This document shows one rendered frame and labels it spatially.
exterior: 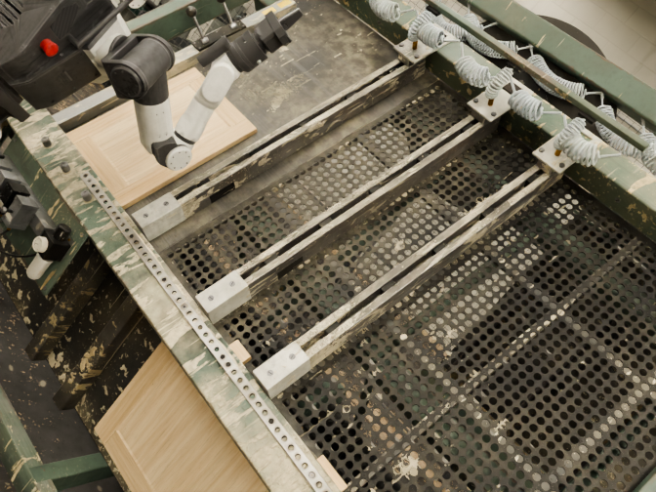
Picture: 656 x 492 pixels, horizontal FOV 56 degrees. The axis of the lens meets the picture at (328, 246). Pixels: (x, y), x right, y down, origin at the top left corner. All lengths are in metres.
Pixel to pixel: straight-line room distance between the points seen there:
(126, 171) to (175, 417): 0.75
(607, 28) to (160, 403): 5.85
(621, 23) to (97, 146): 5.67
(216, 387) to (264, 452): 0.20
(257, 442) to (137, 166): 0.95
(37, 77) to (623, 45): 5.94
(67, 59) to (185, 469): 1.14
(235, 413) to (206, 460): 0.39
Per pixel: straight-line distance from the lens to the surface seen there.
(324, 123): 1.95
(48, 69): 1.60
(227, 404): 1.50
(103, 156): 2.04
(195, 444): 1.88
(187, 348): 1.58
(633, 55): 6.84
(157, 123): 1.66
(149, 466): 2.01
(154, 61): 1.57
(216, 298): 1.60
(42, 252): 1.86
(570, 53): 2.48
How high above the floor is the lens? 1.60
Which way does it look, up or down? 13 degrees down
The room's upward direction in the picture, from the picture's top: 40 degrees clockwise
